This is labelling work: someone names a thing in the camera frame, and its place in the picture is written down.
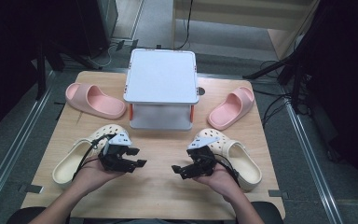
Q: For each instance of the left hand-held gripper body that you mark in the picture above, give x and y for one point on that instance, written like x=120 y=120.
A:
x=115 y=158

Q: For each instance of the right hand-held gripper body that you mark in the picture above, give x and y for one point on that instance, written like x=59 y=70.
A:
x=205 y=161

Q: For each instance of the cream clog shoe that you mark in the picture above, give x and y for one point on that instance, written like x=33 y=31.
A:
x=71 y=161
x=245 y=165

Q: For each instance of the pink slide slipper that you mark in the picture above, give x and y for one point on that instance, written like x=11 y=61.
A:
x=230 y=110
x=102 y=102

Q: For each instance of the white two-tier shoe rack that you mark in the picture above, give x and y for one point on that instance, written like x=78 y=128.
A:
x=161 y=74

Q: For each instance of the person's right hand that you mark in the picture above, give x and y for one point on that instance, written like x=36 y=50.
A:
x=223 y=183

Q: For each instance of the person's left hand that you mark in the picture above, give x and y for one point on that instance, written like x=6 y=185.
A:
x=90 y=175

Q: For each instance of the person's grey clothing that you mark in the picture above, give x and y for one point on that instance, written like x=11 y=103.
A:
x=167 y=221

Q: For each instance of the black round table grommet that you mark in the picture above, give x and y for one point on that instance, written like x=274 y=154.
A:
x=201 y=91

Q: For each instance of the black metal stand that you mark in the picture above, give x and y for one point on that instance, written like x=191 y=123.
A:
x=42 y=68
x=292 y=65

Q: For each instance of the dark cabinet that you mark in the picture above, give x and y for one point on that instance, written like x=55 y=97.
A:
x=96 y=21

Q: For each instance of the beige wooden board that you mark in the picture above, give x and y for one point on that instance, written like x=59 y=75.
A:
x=245 y=12

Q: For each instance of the dark curtain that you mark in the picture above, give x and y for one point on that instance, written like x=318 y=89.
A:
x=348 y=77
x=9 y=46

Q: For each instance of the metal floor rail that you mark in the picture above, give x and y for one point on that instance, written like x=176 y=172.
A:
x=15 y=146
x=310 y=158

